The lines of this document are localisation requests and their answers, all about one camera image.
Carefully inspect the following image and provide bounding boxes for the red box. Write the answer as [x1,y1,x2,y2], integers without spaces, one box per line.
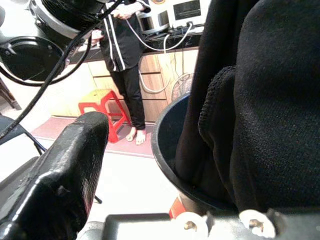
[168,196,187,220]

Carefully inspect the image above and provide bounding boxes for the white hose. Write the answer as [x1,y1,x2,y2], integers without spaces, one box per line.
[124,18,194,54]

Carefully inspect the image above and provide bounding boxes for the black plastic bucket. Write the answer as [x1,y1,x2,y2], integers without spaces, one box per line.
[150,93,241,217]

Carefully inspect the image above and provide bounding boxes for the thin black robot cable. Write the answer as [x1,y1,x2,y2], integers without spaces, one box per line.
[0,37,93,88]

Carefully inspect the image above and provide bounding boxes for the white microwave oven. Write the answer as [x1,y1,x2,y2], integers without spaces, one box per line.
[168,0,211,28]

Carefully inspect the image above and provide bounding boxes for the red plastic stool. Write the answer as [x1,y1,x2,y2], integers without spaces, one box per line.
[77,88,132,144]

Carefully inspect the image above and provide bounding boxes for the black folding chair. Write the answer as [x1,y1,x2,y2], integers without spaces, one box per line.
[0,114,48,156]

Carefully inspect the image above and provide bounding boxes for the red floor mat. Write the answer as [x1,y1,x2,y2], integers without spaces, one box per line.
[31,116,156,159]

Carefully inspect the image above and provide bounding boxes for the wooden drawer cabinet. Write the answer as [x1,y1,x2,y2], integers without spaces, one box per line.
[51,47,201,124]

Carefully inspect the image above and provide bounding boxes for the grey hose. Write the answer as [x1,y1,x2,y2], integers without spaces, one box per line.
[138,71,171,95]

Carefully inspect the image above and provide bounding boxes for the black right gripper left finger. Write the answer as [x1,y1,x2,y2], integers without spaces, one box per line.
[0,111,110,240]

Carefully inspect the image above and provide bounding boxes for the silver rice cooker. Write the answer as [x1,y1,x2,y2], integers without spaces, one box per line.
[136,9,171,35]

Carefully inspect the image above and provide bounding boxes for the black power strip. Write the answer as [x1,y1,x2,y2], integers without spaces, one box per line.
[171,22,194,35]

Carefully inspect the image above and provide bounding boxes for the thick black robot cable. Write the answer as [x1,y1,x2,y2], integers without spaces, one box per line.
[0,0,124,140]

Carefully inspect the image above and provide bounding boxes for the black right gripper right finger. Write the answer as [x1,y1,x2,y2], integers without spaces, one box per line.
[229,0,320,216]

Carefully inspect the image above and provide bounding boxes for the white electric fan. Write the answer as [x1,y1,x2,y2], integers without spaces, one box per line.
[170,72,195,104]

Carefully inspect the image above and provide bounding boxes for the black knit garment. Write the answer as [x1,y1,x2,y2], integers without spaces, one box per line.
[174,0,260,195]

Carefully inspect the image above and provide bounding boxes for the person in black clothes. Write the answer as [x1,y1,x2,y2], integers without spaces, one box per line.
[99,0,152,146]

